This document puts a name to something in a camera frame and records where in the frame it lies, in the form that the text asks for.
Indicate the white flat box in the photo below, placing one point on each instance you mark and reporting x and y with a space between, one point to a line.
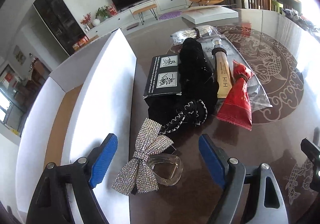
202 14

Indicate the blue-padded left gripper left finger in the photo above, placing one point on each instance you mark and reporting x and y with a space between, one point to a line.
50 204

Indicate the black velvet hair scrunchie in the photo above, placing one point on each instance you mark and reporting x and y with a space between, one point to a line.
197 83

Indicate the purple round rug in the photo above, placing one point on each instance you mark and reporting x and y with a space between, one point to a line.
170 15

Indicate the beige cosmetic tube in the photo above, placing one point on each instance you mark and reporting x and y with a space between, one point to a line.
223 73

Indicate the bundle of bamboo sticks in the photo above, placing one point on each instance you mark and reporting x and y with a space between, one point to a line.
194 33

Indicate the wooden bench stool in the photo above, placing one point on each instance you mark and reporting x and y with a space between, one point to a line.
140 12

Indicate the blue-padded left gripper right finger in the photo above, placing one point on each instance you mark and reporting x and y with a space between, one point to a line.
264 203

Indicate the black trimmed hair band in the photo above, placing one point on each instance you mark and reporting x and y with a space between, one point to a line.
194 112

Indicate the clear plastic zip bag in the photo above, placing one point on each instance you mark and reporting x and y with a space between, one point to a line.
257 95

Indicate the white tv cabinet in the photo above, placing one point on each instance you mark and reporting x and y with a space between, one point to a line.
125 18

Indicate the black display cabinet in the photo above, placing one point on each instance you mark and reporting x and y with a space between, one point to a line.
60 22

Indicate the black printed box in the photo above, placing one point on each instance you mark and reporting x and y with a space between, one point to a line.
163 79

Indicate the red snack packet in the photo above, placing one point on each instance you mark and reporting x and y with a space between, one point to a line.
236 108

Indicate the red flower vase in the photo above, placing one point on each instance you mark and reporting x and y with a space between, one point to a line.
90 22

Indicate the white cardboard storage box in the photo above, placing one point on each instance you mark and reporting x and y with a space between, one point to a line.
86 98

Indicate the rhinestone bow hair clip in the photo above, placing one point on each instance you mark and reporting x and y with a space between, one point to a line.
138 174

